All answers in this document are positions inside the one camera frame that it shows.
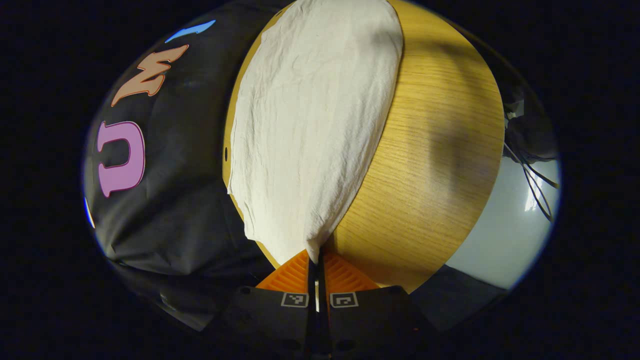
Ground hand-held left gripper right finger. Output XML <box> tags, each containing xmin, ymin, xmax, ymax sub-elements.
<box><xmin>318</xmin><ymin>249</ymin><xmax>442</xmax><ymax>360</ymax></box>

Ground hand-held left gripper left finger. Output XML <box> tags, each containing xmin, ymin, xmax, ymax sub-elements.
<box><xmin>220</xmin><ymin>249</ymin><xmax>319</xmax><ymax>360</ymax></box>

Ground white jeans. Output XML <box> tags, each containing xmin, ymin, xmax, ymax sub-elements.
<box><xmin>227</xmin><ymin>0</ymin><xmax>405</xmax><ymax>265</ymax></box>

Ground black backdrop cloth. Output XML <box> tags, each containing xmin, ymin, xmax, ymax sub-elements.
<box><xmin>82</xmin><ymin>0</ymin><xmax>301</xmax><ymax>332</ymax></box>

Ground black cables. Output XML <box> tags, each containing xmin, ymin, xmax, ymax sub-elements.
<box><xmin>503</xmin><ymin>141</ymin><xmax>561</xmax><ymax>224</ymax></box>

